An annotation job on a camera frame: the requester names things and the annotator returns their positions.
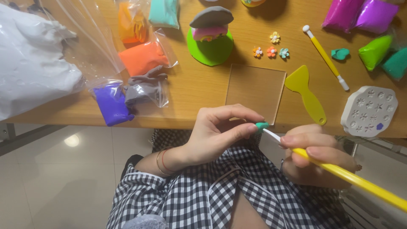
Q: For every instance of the person's left hand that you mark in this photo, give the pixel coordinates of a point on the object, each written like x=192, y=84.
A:
x=206, y=136

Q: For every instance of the person's right hand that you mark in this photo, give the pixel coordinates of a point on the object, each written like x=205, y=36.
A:
x=321, y=173

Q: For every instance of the yellow pointed sculpting tool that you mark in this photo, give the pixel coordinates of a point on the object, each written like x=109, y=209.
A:
x=365, y=183

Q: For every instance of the small teal clay piece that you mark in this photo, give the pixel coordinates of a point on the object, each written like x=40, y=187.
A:
x=262, y=126

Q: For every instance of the black and white checked shirt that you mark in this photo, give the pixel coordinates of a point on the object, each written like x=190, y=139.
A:
x=190, y=197

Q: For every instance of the clear acrylic square plate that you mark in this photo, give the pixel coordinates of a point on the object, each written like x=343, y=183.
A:
x=256, y=90

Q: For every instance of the white silicone flower mould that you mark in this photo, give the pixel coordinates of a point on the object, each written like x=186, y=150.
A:
x=368, y=111

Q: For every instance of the bag of grey clay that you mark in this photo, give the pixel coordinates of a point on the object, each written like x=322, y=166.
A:
x=143, y=90

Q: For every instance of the black chair seat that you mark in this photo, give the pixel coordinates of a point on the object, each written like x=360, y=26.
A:
x=130, y=165

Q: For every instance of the yellow plastic scraper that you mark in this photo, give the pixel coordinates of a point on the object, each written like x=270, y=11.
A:
x=303, y=89

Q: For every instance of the clay house on green base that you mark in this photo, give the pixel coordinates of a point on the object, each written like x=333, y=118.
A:
x=210, y=47

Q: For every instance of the orange and white clay flower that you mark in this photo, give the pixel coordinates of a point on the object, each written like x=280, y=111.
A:
x=258, y=52

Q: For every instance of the bag of orange clay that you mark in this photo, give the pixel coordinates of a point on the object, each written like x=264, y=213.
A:
x=143, y=59

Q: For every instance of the bag of blue-violet clay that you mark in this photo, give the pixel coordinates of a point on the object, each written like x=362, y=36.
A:
x=111, y=105

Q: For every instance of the grey lace cloth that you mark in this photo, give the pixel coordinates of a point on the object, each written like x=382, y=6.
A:
x=144, y=222

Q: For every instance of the teal clay flower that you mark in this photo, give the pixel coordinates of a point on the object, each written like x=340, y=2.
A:
x=284, y=53

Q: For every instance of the yellow ball-tip sculpting tool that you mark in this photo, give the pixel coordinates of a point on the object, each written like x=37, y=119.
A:
x=326, y=57

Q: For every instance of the yellow clay flower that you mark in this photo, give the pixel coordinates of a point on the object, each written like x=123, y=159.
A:
x=275, y=37

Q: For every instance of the teal heart-shaped clay piece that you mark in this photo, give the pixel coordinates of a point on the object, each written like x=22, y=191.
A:
x=340, y=54

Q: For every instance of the bag of light teal clay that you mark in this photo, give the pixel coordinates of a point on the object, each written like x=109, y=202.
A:
x=163, y=12

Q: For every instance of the bag of green clay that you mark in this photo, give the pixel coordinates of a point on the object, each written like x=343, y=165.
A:
x=375, y=52

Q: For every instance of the bag of dark teal clay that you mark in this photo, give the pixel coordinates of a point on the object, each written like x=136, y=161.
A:
x=396, y=63

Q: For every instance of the bag of yellow-orange clay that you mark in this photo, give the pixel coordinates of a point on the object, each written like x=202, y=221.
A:
x=132, y=25

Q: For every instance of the yellow clay model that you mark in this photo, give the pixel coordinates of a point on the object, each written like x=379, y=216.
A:
x=252, y=3

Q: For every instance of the large clear plastic bag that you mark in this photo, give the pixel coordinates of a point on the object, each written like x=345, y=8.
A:
x=95, y=47

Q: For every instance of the bag of magenta clay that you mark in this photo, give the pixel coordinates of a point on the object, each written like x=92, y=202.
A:
x=341, y=14

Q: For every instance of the bag of purple clay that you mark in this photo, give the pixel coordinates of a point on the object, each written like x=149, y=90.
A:
x=376, y=16

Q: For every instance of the large bag of white clay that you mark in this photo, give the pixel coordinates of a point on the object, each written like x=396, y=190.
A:
x=31, y=63

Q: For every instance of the grey metal table frame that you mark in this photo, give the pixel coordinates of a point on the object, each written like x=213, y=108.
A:
x=25, y=138

